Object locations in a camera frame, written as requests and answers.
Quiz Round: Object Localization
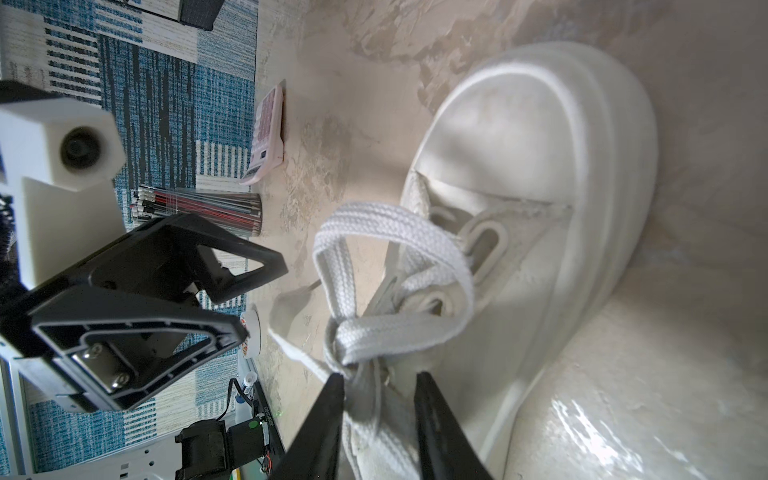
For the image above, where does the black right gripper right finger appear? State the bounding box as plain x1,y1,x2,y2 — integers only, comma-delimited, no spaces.
414,372,492,480

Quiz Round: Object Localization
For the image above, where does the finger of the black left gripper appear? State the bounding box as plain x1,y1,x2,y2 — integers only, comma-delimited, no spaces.
173,214,288,304
31,286,247,411

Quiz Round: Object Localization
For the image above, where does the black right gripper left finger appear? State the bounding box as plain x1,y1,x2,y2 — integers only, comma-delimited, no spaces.
269,373,345,480

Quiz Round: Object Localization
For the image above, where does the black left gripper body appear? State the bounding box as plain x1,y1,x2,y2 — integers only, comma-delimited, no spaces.
1,215,204,413

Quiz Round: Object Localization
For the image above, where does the white shoelace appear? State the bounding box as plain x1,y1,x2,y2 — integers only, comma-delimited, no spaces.
269,202,475,479

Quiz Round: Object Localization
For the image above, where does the white sneaker shoe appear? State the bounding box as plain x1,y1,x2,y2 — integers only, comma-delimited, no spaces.
335,40,660,480

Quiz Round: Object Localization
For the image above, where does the clear cup of pencils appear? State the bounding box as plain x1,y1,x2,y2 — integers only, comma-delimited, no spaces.
130,186,263,237

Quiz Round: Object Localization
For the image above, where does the clear tape roll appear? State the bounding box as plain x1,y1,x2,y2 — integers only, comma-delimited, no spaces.
240,304,262,358

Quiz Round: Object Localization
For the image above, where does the black mesh shelf rack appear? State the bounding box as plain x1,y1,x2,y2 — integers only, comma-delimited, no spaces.
119,0,227,32

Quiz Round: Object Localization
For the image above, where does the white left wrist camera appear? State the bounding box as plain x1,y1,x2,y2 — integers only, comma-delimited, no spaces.
1,98,126,289

